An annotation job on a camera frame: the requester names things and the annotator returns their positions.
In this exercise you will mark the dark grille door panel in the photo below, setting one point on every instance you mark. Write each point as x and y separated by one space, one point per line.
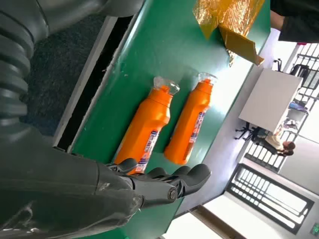
269 198

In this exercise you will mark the dark grey carpet mat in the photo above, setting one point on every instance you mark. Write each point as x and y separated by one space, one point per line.
60 72

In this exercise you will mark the metal window grille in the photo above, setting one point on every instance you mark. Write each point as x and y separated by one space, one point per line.
308 79

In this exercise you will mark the white background desk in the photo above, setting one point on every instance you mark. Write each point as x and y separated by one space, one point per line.
270 99

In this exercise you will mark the yellow plastic-wrapped cardboard box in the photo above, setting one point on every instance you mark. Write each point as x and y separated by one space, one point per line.
231 19

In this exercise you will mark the black office chair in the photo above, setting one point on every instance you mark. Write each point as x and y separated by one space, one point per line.
246 132

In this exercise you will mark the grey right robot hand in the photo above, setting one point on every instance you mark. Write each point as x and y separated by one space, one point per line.
50 191

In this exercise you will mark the seated background person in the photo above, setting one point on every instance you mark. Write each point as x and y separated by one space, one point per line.
279 145

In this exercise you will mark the person in black shirt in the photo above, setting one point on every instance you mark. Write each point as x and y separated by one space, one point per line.
296 19

